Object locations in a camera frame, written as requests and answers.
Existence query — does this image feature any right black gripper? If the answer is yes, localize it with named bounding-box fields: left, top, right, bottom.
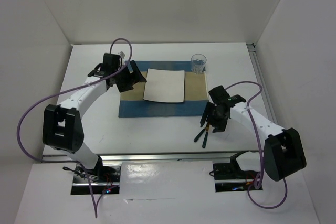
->
left=200, top=101, right=228, bottom=133

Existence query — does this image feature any clear drinking glass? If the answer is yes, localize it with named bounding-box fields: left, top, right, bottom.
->
left=191, top=54, right=207, bottom=74

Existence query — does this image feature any square white black-rimmed plate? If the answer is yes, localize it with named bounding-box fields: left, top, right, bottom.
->
left=143, top=68, right=185, bottom=103

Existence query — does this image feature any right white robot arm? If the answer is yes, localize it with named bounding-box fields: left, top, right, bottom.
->
left=200, top=86, right=307, bottom=182

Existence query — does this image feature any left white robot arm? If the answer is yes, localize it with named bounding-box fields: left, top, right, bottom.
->
left=43, top=53, right=146, bottom=182

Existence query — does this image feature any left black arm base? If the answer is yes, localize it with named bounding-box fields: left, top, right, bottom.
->
left=62, top=164, right=121, bottom=195

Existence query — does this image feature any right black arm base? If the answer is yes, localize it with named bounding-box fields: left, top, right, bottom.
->
left=209, top=157, right=258, bottom=193

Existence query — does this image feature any gold fork green handle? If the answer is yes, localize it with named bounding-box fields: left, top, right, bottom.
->
left=202, top=122, right=210, bottom=148

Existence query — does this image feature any gold knife green handle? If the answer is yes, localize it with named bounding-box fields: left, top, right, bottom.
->
left=193, top=123, right=209, bottom=142

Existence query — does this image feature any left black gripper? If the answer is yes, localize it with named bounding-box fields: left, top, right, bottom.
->
left=113, top=60, right=146, bottom=93

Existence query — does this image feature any aluminium rail frame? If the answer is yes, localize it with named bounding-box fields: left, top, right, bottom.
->
left=40, top=42, right=289, bottom=164

